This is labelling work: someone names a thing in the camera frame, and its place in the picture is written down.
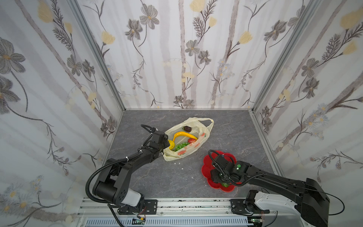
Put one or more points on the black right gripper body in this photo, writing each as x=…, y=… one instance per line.
x=217, y=169

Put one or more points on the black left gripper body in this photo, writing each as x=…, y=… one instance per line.
x=163, y=139

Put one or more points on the yellow printed plastic bag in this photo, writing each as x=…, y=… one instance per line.
x=201, y=128

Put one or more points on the dark purple fruit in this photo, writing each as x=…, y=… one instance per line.
x=187, y=128

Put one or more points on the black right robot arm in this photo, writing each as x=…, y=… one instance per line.
x=311, y=201

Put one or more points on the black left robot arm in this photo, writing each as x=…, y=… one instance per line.
x=110, y=183

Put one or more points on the red flower-shaped plate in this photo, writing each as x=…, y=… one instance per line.
x=208, y=167

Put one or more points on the green grape bunch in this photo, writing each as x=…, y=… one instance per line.
x=180, y=146

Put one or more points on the yellow banana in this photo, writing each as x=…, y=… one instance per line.
x=185, y=134

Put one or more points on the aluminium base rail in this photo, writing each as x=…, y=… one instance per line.
x=183, y=207

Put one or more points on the white slotted cable duct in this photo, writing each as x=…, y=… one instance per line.
x=187, y=222

